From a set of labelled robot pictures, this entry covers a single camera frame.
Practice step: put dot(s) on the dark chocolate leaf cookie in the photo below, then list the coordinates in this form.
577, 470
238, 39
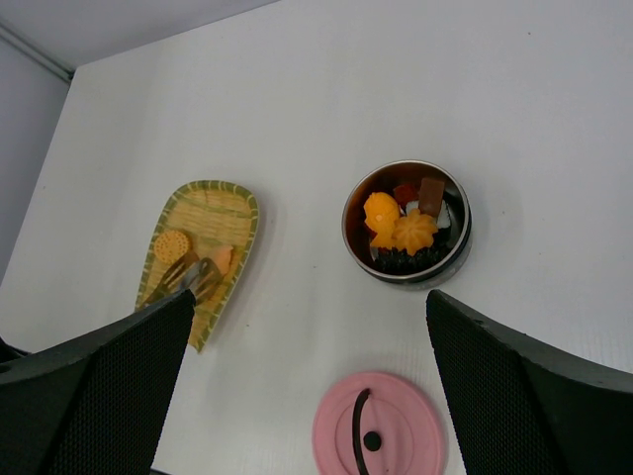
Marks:
399, 262

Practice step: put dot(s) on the green bamboo tray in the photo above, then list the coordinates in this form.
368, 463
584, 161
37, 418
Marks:
209, 213

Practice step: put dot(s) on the orange fish cookie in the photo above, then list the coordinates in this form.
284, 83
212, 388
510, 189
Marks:
381, 214

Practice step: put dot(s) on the round yellow cracker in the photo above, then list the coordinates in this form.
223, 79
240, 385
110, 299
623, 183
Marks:
170, 246

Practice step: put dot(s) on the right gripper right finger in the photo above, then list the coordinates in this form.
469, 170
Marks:
521, 406

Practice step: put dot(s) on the steel lunch box bowl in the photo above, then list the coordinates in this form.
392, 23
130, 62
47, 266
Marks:
357, 237

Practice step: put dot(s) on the sushi roll piece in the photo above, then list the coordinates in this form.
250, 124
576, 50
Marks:
443, 220

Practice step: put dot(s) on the red fried chicken leg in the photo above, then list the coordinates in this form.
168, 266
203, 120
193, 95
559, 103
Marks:
405, 193

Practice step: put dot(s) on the orange flower cookie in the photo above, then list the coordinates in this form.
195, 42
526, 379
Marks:
414, 232

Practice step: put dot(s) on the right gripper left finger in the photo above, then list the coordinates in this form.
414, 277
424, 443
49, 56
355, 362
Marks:
95, 404

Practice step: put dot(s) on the pink round lid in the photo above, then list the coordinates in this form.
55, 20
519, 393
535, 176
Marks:
377, 423

